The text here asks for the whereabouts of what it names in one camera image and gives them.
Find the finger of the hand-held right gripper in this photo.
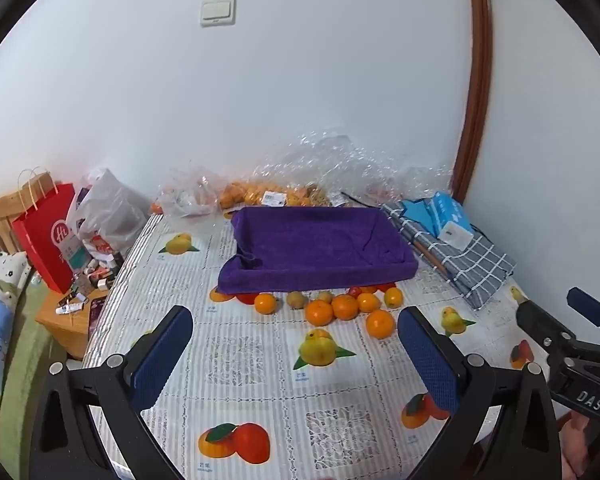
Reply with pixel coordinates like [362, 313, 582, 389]
[516, 299, 577, 357]
[567, 287, 600, 329]

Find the black cable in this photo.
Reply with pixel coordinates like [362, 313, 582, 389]
[340, 191, 383, 209]

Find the large clear bag of oranges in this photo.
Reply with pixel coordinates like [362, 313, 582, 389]
[220, 127, 455, 209]

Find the white patterned pillow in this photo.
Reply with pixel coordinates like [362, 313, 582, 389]
[0, 251, 33, 301]

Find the white plastic bag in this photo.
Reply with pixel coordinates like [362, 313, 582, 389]
[66, 167, 151, 261]

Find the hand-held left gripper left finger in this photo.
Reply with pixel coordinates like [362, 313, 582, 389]
[30, 305, 195, 480]

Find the fruit print tablecloth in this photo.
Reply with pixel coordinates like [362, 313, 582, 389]
[82, 212, 571, 480]

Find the red paper bag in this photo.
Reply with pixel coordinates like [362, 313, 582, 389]
[11, 166, 78, 295]

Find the pile of small bottles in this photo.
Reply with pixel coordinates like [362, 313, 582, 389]
[72, 247, 126, 311]

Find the small clear plastic bag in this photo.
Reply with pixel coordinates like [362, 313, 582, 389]
[156, 164, 227, 219]

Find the grey plaid cloth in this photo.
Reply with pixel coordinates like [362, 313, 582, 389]
[380, 202, 517, 310]

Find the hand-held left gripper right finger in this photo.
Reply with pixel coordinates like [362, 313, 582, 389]
[397, 306, 563, 480]

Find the wooden nightstand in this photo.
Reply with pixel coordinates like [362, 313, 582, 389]
[34, 280, 116, 361]

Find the wooden stick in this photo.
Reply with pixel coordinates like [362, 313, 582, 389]
[412, 240, 451, 278]

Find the light blue tissue pack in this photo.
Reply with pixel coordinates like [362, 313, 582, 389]
[429, 191, 473, 233]

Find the white light switch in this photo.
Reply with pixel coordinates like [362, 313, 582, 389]
[200, 0, 237, 27]

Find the purple towel covered tray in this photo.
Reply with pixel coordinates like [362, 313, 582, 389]
[216, 205, 420, 295]

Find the green blanket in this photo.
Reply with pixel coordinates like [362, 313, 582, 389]
[0, 275, 68, 461]

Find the brown wooden door frame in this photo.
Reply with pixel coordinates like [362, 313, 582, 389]
[452, 0, 493, 206]

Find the dark purple packet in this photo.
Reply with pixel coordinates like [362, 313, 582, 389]
[87, 296, 110, 343]

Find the person's right hand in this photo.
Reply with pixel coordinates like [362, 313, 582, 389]
[562, 412, 600, 480]

